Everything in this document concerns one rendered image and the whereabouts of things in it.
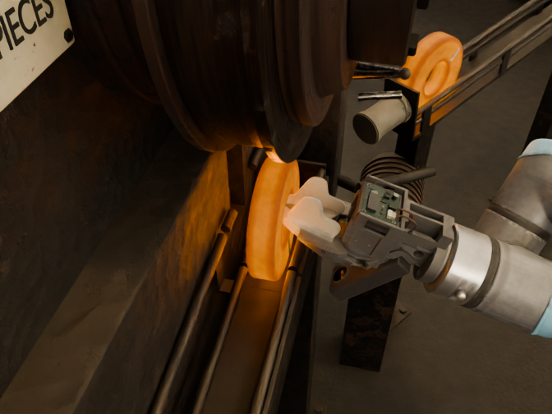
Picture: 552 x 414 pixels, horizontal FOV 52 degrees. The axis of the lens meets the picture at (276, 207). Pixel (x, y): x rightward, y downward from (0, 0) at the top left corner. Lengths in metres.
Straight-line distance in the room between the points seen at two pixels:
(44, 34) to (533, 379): 1.38
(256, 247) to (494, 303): 0.28
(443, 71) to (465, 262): 0.52
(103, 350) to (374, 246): 0.34
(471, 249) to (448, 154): 1.44
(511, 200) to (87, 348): 0.58
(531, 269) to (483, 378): 0.83
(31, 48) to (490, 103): 2.18
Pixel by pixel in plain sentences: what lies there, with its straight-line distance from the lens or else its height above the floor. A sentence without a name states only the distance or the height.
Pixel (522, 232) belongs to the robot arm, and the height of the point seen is 0.70.
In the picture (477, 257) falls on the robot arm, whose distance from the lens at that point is 0.68.
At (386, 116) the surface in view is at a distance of 1.00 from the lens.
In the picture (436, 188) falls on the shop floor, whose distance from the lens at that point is 1.95.
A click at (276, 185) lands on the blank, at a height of 0.82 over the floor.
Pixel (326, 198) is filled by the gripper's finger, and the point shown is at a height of 0.78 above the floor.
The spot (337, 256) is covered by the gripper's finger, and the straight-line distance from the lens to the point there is 0.67.
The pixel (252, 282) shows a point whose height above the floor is 0.66.
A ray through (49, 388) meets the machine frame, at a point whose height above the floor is 0.87.
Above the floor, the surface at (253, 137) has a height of 0.98.
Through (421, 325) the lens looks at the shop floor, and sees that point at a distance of 1.56.
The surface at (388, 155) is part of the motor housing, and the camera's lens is 1.17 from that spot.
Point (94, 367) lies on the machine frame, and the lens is 0.45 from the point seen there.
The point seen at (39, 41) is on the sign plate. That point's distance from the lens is 0.38.
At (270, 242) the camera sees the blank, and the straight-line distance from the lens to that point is 0.64.
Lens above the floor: 1.24
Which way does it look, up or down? 43 degrees down
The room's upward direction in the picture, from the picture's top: straight up
